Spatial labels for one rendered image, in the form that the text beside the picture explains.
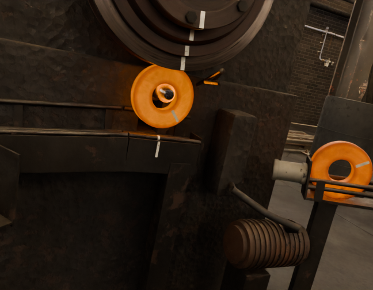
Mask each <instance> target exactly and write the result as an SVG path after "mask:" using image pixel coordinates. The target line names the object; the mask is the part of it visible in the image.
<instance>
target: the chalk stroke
mask: <svg viewBox="0 0 373 290"><path fill-rule="evenodd" d="M204 19H205V12H204V11H201V15H200V26H199V28H204ZM195 30H203V29H193V30H190V37H189V40H192V41H193V38H194V32H195ZM185 56H189V46H185ZM185 56H182V57H181V69H180V70H184V68H185Z"/></svg>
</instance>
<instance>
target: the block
mask: <svg viewBox="0 0 373 290"><path fill-rule="evenodd" d="M256 124H257V118H256V117H255V116H253V115H250V114H248V113H245V112H243V111H240V110H235V109H228V108H220V109H219V110H218V115H217V118H216V123H215V128H214V133H213V137H212V142H211V147H210V151H209V154H208V159H207V164H206V168H205V173H204V178H203V185H204V186H206V187H207V188H208V189H209V190H210V191H211V192H212V193H213V194H214V195H216V196H231V197H236V196H235V195H233V194H232V193H231V192H230V191H229V188H228V184H229V182H233V183H234V184H235V187H236V188H237V189H239V190H240V188H241V184H242V180H243V175H244V172H245V168H246V164H247V161H248V156H249V151H250V147H251V144H252V140H253V135H254V131H255V128H256Z"/></svg>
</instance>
